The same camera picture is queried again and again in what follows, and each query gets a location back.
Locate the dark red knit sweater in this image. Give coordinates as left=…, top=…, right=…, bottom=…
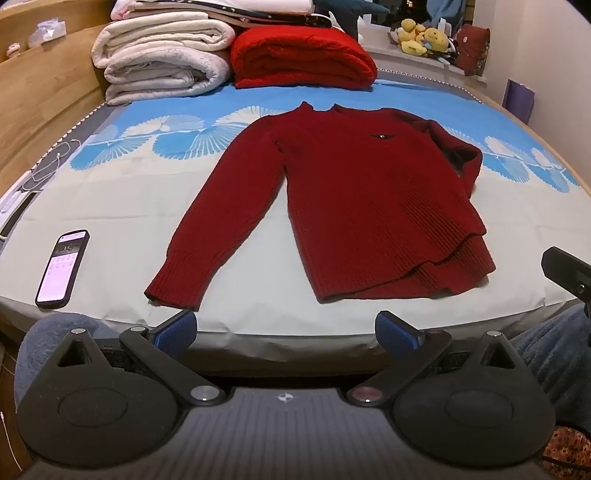
left=144, top=102, right=497, bottom=311

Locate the light blue garment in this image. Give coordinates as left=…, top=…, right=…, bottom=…
left=425, top=0, right=476, bottom=28

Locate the clear plastic bag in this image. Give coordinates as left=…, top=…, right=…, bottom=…
left=28, top=17, right=62, bottom=48

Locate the purple paper bag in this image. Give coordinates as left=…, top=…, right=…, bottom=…
left=502, top=79, right=536, bottom=124

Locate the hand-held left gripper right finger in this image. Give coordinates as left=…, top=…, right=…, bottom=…
left=347, top=310, right=517, bottom=408

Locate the white cable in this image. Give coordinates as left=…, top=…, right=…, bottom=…
left=25, top=138, right=77, bottom=188

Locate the cream folded quilt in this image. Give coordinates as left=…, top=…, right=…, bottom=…
left=93, top=11, right=237, bottom=70

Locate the person's left leg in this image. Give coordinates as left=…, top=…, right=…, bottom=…
left=14, top=314, right=123, bottom=409

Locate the orange patterned cloth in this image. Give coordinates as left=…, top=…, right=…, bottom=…
left=540, top=427, right=591, bottom=480

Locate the person's right leg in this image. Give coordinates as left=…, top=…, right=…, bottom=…
left=508, top=305, right=591, bottom=430

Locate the person's leg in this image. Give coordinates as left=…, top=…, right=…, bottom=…
left=508, top=305, right=591, bottom=430
left=14, top=314, right=123, bottom=409

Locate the wooden headboard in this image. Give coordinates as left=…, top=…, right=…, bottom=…
left=0, top=0, right=116, bottom=197

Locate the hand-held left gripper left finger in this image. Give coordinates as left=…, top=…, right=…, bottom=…
left=55, top=310, right=226, bottom=408

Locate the dark red cushion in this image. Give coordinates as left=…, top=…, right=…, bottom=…
left=455, top=24, right=491, bottom=77

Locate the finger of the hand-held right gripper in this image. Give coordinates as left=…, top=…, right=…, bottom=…
left=541, top=247, right=591, bottom=319

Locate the black smartphone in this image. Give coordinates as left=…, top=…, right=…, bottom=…
left=35, top=229, right=90, bottom=308

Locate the bright red folded blanket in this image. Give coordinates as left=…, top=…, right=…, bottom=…
left=229, top=25, right=378, bottom=90

